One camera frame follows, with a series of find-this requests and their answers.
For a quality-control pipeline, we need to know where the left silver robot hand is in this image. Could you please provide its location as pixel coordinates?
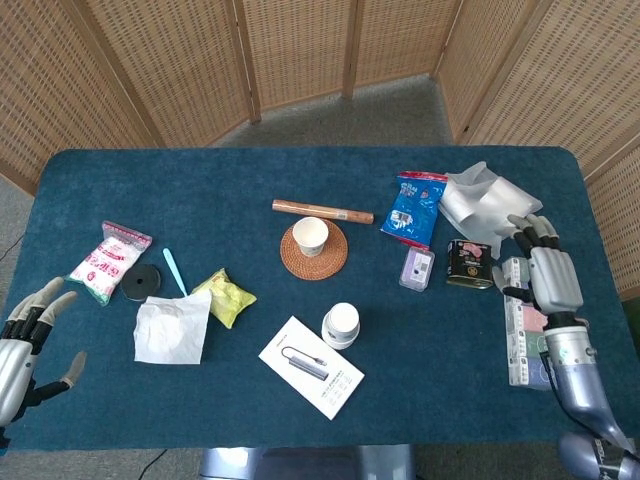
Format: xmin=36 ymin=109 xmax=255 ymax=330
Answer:
xmin=0 ymin=276 xmax=88 ymax=429

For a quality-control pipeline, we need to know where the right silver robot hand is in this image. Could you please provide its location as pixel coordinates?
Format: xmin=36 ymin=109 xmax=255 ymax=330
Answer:
xmin=492 ymin=213 xmax=585 ymax=317

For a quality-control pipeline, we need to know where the white floral paper cup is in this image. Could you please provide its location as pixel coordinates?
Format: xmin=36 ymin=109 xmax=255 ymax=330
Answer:
xmin=292 ymin=216 xmax=330 ymax=258

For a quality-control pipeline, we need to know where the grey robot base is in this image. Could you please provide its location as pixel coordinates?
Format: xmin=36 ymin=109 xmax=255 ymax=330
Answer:
xmin=199 ymin=443 xmax=416 ymax=480

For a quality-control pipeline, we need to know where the purple box in clear case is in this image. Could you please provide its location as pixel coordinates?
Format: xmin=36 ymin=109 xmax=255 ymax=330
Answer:
xmin=398 ymin=245 xmax=436 ymax=293

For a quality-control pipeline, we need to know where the black round disc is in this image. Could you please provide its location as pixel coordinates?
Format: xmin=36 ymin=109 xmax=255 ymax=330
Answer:
xmin=120 ymin=263 xmax=163 ymax=302

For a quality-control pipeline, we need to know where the brown wooden stick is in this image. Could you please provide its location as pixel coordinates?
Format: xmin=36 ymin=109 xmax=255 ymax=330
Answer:
xmin=271 ymin=199 xmax=375 ymax=226

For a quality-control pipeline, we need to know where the round woven rattan coaster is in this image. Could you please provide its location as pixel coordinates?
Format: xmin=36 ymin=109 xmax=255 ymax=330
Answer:
xmin=279 ymin=217 xmax=349 ymax=279

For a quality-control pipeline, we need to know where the white USB hub box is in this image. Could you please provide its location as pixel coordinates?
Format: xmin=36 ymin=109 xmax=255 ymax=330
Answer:
xmin=258 ymin=314 xmax=366 ymax=421

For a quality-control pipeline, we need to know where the multicolour tissue pack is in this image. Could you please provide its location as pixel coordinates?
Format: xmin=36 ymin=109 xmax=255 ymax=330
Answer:
xmin=501 ymin=256 xmax=561 ymax=391

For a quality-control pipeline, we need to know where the black luncheon meat can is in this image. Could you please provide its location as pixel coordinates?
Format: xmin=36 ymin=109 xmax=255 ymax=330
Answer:
xmin=445 ymin=238 xmax=494 ymax=291

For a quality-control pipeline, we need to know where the translucent plastic bag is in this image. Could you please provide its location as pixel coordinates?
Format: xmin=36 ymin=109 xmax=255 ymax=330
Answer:
xmin=438 ymin=160 xmax=544 ymax=260

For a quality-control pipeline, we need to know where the white and red sugar bag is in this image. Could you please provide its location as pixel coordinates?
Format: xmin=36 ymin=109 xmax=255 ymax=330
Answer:
xmin=64 ymin=220 xmax=153 ymax=306

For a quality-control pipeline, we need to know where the blue snack bag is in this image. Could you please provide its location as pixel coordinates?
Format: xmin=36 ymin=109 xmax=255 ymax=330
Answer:
xmin=379 ymin=171 xmax=448 ymax=251

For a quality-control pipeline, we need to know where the white crumpled tissue paper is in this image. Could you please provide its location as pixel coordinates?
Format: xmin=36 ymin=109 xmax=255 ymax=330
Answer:
xmin=133 ymin=288 xmax=213 ymax=365

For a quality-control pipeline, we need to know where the light blue plastic spoon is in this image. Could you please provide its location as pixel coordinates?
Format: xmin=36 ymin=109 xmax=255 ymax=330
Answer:
xmin=162 ymin=247 xmax=190 ymax=297

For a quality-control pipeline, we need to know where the stack of paper cups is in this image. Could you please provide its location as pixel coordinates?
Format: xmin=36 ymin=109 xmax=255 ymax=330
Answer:
xmin=321 ymin=302 xmax=361 ymax=351

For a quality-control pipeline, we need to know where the yellow-green snack bag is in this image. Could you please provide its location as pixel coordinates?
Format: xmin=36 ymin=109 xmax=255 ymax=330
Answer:
xmin=191 ymin=268 xmax=258 ymax=330

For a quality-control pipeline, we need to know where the bamboo folding screen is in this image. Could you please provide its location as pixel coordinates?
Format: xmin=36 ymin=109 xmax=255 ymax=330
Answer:
xmin=0 ymin=0 xmax=640 ymax=301

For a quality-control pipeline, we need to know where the black floor cable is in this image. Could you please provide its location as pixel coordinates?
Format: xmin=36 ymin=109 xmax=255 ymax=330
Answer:
xmin=137 ymin=448 xmax=169 ymax=480

